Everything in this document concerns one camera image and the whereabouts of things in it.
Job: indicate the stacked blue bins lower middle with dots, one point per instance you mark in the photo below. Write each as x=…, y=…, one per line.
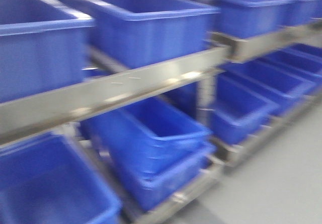
x=155, y=149

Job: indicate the blue bin lower right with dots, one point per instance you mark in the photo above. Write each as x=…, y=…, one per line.
x=237, y=111

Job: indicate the blue bin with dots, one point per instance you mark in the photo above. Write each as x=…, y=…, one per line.
x=50, y=180
x=248, y=18
x=237, y=111
x=43, y=47
x=142, y=32

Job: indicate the blue bin upper middle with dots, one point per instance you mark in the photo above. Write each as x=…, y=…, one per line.
x=142, y=32

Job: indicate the blue bin upper right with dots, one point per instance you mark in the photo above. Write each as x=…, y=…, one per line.
x=248, y=18

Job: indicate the blue bin upper left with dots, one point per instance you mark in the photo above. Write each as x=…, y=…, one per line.
x=43, y=47

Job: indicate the blue bin lower left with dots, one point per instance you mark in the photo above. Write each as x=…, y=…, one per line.
x=50, y=180

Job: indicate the steel flow rack frame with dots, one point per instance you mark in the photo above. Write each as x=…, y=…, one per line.
x=54, y=111

